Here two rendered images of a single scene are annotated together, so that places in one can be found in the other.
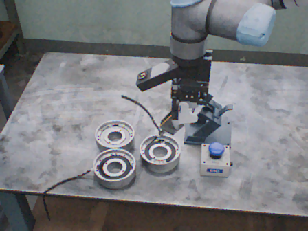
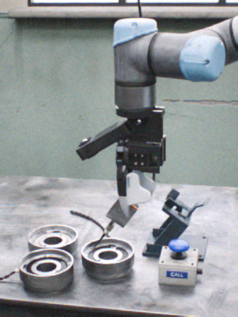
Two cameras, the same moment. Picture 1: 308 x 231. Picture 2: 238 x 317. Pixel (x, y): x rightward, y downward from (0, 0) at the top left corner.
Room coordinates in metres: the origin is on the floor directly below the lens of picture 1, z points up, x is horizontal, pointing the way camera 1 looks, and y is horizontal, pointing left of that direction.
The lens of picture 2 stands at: (-0.33, -0.12, 1.41)
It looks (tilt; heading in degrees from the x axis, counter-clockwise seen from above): 20 degrees down; 5
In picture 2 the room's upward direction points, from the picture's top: 1 degrees counter-clockwise
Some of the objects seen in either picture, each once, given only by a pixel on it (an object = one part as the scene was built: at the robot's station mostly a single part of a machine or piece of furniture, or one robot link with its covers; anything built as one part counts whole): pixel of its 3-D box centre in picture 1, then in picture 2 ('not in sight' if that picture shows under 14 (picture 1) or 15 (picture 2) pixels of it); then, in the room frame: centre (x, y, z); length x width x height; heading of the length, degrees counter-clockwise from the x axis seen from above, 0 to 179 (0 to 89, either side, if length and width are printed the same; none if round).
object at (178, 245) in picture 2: (215, 153); (178, 253); (0.68, -0.15, 0.85); 0.04 x 0.04 x 0.05
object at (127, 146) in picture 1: (115, 138); (53, 244); (0.76, 0.10, 0.82); 0.10 x 0.10 x 0.04
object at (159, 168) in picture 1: (159, 154); (108, 259); (0.71, -0.02, 0.82); 0.10 x 0.10 x 0.04
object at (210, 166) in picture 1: (216, 160); (181, 265); (0.68, -0.16, 0.82); 0.08 x 0.07 x 0.05; 84
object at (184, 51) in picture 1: (188, 42); (135, 95); (0.72, -0.07, 1.15); 0.08 x 0.08 x 0.05
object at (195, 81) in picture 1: (190, 75); (139, 138); (0.71, -0.08, 1.07); 0.09 x 0.08 x 0.12; 81
